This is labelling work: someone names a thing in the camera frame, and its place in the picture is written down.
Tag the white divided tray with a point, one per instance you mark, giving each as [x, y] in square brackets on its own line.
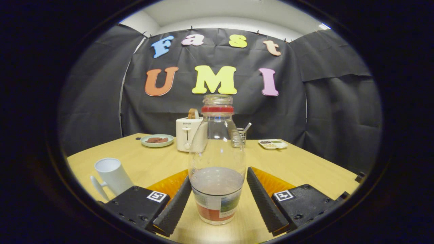
[273, 145]

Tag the pale green plate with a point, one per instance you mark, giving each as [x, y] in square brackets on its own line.
[157, 145]

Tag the clear plastic juice bottle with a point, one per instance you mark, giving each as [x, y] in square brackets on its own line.
[217, 189]

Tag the white toaster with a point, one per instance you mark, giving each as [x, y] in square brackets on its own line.
[184, 135]

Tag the white cup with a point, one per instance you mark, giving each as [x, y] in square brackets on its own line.
[113, 176]

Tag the wooden table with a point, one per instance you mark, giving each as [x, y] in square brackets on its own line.
[298, 166]

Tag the brown food piece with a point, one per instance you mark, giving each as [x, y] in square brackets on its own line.
[164, 139]
[152, 140]

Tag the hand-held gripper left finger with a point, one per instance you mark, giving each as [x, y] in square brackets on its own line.
[173, 210]

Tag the small ceiling light panel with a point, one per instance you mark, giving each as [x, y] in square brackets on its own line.
[324, 26]

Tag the brown toast slice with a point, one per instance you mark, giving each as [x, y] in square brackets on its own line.
[192, 114]

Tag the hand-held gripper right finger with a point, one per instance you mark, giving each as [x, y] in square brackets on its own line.
[266, 206]

